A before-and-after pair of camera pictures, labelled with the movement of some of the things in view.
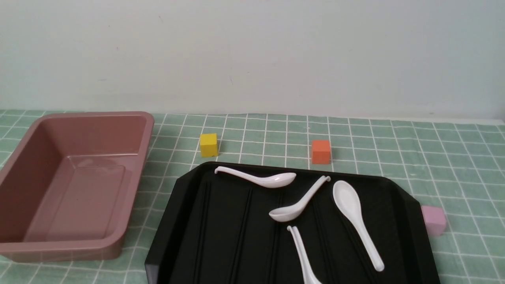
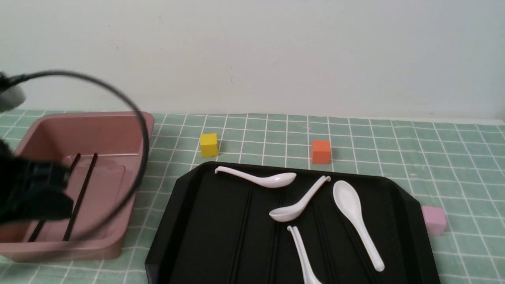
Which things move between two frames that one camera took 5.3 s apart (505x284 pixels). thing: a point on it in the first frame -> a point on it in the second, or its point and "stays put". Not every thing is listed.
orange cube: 320,152 stays put
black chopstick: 198,264 -> 38,226
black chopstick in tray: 322,243 stays put
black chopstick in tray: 275,241 stays put
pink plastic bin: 67,196 stays put
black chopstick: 237,263 -> 75,212
